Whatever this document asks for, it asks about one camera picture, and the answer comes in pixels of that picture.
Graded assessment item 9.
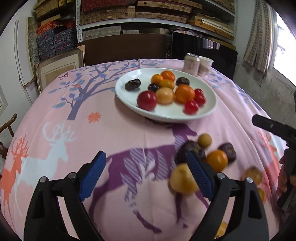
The red cherry tomato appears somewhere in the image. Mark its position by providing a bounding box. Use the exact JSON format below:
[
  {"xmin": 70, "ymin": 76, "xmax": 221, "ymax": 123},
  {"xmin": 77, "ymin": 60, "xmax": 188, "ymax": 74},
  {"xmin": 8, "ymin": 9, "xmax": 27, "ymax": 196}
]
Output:
[{"xmin": 184, "ymin": 100, "xmax": 199, "ymax": 115}]

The striped beige curtain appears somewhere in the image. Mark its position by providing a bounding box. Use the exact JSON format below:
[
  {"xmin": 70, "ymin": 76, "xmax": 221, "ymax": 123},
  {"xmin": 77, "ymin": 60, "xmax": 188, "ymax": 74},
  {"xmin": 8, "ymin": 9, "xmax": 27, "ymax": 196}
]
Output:
[{"xmin": 243, "ymin": 1, "xmax": 274, "ymax": 74}]

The metal storage shelf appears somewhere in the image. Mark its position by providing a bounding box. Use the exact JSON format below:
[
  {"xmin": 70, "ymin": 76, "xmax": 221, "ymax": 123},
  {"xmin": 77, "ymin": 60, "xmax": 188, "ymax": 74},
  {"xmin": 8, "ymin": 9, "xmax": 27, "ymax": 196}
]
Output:
[{"xmin": 75, "ymin": 1, "xmax": 234, "ymax": 46}]

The white oval plate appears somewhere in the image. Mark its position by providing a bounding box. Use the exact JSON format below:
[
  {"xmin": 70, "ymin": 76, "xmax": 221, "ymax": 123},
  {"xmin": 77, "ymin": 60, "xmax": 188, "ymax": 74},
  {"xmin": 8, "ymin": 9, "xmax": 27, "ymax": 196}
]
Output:
[{"xmin": 115, "ymin": 68, "xmax": 218, "ymax": 123}]

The person right hand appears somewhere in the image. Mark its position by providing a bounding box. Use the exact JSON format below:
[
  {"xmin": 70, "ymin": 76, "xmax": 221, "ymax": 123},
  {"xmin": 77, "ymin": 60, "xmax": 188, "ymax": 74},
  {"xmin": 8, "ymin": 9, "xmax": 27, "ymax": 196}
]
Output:
[{"xmin": 276, "ymin": 156, "xmax": 296, "ymax": 196}]

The white paper cup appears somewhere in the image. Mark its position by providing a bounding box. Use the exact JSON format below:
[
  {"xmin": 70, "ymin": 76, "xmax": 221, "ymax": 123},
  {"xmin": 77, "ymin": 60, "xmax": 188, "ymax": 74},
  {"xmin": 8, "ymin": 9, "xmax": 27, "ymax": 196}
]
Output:
[{"xmin": 198, "ymin": 56, "xmax": 214, "ymax": 77}]

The orange tangerine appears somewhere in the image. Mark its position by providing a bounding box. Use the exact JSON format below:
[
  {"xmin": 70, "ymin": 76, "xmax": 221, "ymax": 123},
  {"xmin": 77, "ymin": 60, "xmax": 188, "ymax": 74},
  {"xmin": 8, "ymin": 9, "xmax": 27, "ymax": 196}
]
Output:
[{"xmin": 205, "ymin": 150, "xmax": 228, "ymax": 173}]

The wooden chair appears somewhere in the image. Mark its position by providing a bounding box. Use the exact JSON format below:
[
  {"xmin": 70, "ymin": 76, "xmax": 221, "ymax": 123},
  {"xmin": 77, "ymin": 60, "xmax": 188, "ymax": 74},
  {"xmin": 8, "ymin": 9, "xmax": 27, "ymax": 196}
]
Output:
[{"xmin": 1, "ymin": 113, "xmax": 18, "ymax": 160}]

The dark monitor screen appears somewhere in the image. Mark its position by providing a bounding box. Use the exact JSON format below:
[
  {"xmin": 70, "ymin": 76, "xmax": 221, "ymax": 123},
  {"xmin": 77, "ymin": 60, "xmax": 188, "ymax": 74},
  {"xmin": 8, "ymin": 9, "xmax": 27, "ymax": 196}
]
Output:
[{"xmin": 171, "ymin": 32, "xmax": 238, "ymax": 80}]

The dark purple plum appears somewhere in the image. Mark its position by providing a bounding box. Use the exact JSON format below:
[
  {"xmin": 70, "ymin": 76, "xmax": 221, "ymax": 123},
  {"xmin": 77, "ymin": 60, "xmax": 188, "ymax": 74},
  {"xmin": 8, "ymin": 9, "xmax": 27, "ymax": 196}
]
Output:
[{"xmin": 147, "ymin": 83, "xmax": 159, "ymax": 93}]

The large yellow fruit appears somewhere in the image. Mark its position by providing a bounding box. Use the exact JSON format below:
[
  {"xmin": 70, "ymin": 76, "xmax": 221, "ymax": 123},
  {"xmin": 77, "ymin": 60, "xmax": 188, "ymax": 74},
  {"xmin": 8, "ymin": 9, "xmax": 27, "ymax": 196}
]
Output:
[{"xmin": 169, "ymin": 163, "xmax": 199, "ymax": 195}]

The pink drink can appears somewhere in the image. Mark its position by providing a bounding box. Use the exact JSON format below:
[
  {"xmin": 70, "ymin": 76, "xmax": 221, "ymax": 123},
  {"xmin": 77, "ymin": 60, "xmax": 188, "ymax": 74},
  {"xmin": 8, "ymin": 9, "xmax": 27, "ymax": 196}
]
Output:
[{"xmin": 183, "ymin": 53, "xmax": 200, "ymax": 76}]

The framed cardboard panel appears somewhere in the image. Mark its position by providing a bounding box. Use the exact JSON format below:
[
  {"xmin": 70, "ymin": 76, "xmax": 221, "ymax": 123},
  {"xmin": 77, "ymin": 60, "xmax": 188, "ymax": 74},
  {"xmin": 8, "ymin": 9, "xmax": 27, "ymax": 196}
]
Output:
[{"xmin": 36, "ymin": 45, "xmax": 85, "ymax": 94}]

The large dark red plum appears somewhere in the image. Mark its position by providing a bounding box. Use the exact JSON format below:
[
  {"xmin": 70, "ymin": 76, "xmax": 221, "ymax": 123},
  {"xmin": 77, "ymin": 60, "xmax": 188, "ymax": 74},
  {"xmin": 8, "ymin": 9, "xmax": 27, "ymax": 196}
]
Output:
[{"xmin": 137, "ymin": 90, "xmax": 157, "ymax": 111}]

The large orange on plate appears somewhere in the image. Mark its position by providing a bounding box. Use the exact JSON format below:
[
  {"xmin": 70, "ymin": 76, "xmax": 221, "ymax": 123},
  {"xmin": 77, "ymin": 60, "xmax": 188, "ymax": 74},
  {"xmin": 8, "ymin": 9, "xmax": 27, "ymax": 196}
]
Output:
[{"xmin": 175, "ymin": 84, "xmax": 195, "ymax": 103}]

